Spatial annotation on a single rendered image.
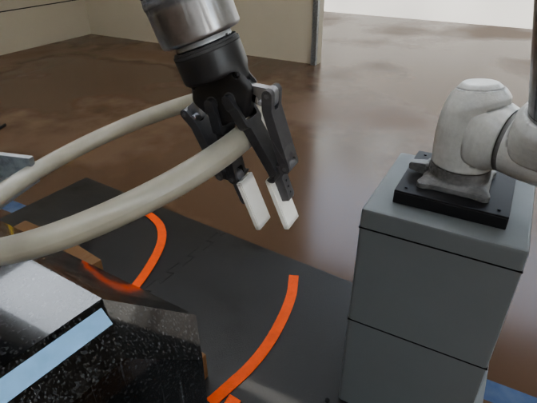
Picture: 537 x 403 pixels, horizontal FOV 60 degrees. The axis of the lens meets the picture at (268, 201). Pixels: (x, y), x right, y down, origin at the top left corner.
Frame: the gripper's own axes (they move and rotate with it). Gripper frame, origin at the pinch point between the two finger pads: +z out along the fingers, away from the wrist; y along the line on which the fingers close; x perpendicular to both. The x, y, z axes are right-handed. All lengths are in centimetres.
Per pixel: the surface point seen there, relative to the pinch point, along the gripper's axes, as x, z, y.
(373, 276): -53, 57, 18
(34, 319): 12, 15, 51
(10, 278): 7, 10, 65
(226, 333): -56, 93, 91
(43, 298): 8, 14, 54
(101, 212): 17.0, -9.8, 6.3
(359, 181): -206, 109, 89
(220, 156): 5.6, -9.2, -0.7
